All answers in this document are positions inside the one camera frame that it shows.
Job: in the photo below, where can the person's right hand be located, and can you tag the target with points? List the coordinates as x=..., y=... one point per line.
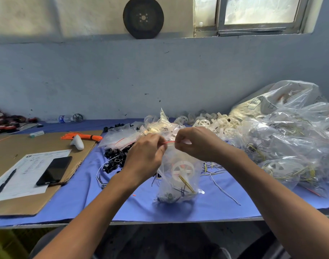
x=202, y=143

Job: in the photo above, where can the person's left hand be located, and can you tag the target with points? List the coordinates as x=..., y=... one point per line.
x=143, y=156

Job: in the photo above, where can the pile of white plastic wheels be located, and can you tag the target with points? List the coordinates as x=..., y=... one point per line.
x=207, y=121

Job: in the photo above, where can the pile of black plastic rings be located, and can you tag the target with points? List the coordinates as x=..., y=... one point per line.
x=116, y=156

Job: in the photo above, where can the heap of plastic bags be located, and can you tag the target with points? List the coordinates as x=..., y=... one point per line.
x=159, y=124

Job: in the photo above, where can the clear zip plastic bag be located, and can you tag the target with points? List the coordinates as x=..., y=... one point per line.
x=178, y=175

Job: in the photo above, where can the pile of large plastic bags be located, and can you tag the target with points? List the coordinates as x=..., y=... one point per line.
x=288, y=132

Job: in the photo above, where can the person's right forearm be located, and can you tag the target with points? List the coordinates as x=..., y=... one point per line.
x=283, y=207

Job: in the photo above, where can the person's left forearm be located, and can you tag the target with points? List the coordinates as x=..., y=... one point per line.
x=83, y=223

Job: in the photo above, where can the orange tie bundle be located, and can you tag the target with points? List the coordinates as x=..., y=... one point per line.
x=80, y=136

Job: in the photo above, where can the white handheld device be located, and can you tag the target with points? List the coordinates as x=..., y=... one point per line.
x=77, y=143

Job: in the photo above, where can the blue cloth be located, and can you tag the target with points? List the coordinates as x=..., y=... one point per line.
x=83, y=197

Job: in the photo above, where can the black round wheel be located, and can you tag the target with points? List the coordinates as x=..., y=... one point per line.
x=78, y=117

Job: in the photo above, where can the clear plastic water bottle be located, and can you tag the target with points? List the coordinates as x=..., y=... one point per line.
x=62, y=119

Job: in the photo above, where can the black smartphone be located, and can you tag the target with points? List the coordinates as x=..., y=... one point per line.
x=55, y=171

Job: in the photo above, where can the small white label card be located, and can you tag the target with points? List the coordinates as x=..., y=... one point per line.
x=37, y=134

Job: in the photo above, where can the white paper sheet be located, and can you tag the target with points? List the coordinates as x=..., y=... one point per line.
x=24, y=172

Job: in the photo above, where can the brown cardboard sheet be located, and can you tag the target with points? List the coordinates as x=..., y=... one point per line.
x=18, y=145

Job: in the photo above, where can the black round object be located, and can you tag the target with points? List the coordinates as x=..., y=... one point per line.
x=143, y=17

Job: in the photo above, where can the black pen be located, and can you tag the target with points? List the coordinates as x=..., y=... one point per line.
x=6, y=181

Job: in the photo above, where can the window frame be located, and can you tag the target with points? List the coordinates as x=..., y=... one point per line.
x=256, y=16

